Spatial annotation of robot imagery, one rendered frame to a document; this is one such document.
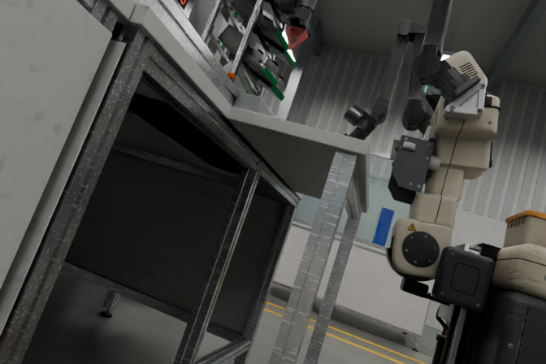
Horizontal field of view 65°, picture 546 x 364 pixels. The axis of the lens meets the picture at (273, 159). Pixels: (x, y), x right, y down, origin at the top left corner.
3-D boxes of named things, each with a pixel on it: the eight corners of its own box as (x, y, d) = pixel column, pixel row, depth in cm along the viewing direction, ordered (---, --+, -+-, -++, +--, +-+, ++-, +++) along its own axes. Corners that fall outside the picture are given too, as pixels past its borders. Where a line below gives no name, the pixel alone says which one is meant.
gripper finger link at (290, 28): (279, 44, 141) (288, 19, 143) (283, 54, 148) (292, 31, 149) (298, 49, 139) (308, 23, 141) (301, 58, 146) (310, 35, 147)
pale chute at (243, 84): (262, 133, 167) (272, 127, 166) (249, 121, 156) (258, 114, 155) (237, 81, 179) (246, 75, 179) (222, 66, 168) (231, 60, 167)
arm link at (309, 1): (316, -10, 142) (320, 1, 147) (297, -11, 145) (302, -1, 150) (309, 8, 141) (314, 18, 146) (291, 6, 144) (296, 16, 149)
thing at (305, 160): (366, 213, 170) (368, 206, 171) (366, 154, 85) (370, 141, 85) (211, 166, 189) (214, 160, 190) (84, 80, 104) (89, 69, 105)
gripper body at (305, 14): (286, 19, 140) (293, -1, 141) (292, 35, 149) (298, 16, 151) (305, 22, 138) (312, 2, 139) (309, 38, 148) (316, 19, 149)
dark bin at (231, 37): (274, 87, 171) (286, 73, 171) (262, 71, 160) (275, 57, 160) (231, 54, 184) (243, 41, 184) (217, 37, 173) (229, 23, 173)
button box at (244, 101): (271, 140, 133) (278, 122, 134) (254, 117, 113) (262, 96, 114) (251, 134, 134) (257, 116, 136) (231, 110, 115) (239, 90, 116)
